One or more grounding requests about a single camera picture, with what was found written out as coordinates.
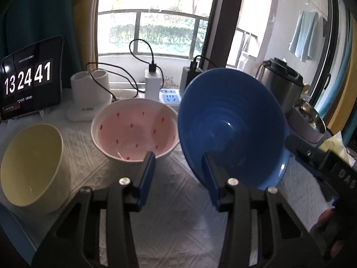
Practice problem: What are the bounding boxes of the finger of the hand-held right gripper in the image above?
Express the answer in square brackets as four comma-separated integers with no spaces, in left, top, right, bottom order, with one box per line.
[284,135,334,178]

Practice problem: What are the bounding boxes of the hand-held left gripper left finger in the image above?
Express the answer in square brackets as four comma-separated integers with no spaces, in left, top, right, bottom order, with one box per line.
[32,151,156,268]

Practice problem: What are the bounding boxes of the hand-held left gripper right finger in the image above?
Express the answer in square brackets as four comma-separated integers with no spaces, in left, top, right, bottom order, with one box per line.
[202,151,325,268]

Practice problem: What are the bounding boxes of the pink strawberry print bowl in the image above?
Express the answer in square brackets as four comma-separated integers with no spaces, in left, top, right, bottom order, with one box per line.
[91,98,180,163]

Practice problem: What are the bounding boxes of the dark blue bowl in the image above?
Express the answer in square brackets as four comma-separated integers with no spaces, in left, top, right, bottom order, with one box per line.
[178,67,291,191]

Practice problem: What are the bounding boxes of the large blue plate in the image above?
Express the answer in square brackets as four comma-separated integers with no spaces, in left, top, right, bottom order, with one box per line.
[0,202,38,261]

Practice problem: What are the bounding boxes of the person's right hand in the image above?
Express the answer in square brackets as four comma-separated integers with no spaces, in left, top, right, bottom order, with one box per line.
[309,207,340,266]

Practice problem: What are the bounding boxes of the yellow tissue pack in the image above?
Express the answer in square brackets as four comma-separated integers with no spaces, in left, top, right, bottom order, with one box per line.
[318,131,351,163]

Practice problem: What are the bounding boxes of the small steel bowl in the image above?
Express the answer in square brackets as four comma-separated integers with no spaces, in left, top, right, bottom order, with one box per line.
[296,100,327,134]

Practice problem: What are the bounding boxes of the white textured tablecloth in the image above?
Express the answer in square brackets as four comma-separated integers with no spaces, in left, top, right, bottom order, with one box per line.
[0,88,336,268]

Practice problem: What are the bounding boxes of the stainless steel tumbler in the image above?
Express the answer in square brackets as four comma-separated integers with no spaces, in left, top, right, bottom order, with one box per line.
[256,57,304,115]

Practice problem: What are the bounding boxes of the yellow curtain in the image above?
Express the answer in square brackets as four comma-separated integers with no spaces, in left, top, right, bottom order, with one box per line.
[71,0,104,71]
[326,13,357,135]

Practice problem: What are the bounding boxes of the white power strip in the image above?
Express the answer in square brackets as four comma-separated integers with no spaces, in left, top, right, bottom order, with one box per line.
[112,88,182,112]

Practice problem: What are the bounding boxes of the teal curtain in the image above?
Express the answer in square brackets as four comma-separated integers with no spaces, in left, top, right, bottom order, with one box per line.
[317,5,350,118]
[0,0,85,71]

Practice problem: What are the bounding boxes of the white charger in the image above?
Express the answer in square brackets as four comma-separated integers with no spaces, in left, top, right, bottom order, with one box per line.
[144,70,162,100]

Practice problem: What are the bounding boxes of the black charger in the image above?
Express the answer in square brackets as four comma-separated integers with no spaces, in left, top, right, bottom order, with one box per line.
[180,66,203,96]

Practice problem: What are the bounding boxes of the hanging light blue shirt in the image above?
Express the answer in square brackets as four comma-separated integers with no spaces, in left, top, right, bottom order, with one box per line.
[288,10,320,63]

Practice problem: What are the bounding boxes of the cream bowl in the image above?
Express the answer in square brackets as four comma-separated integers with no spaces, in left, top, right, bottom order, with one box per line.
[0,123,72,215]

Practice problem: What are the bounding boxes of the balcony drying rack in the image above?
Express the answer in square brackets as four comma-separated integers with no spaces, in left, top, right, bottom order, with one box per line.
[235,29,259,62]

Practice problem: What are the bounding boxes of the tablet showing clock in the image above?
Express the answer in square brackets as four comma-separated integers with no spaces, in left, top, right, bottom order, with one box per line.
[0,35,65,121]

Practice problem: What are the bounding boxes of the balcony railing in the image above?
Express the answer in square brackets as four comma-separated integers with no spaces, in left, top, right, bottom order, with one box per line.
[98,8,210,60]

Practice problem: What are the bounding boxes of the black lamp cable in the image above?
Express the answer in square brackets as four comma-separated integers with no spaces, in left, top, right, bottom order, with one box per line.
[85,62,140,101]

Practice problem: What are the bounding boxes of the black charger cable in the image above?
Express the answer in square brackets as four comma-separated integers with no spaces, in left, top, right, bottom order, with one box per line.
[191,55,216,71]
[129,39,157,73]

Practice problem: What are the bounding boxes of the dark sliding door frame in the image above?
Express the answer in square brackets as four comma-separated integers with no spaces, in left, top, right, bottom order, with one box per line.
[209,0,246,71]

